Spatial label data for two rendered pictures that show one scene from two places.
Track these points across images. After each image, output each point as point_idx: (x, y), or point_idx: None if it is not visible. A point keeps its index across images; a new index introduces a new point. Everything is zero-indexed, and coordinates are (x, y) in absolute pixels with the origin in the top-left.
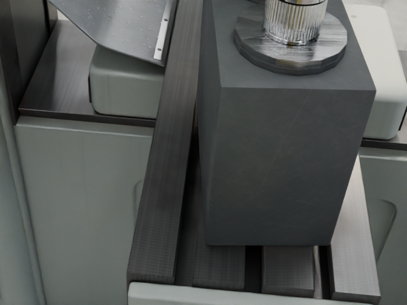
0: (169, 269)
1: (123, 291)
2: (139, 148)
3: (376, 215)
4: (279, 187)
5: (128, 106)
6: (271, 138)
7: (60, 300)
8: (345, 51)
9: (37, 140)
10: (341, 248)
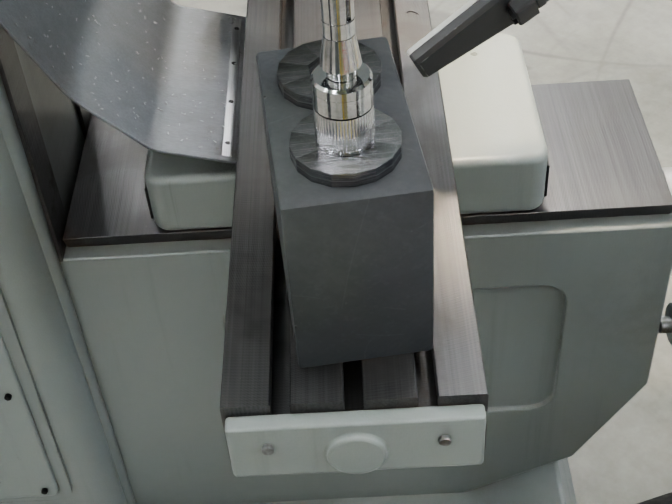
0: (264, 398)
1: None
2: (222, 266)
3: (541, 307)
4: (362, 296)
5: (200, 216)
6: (341, 250)
7: (150, 482)
8: (403, 151)
9: (93, 275)
10: (445, 350)
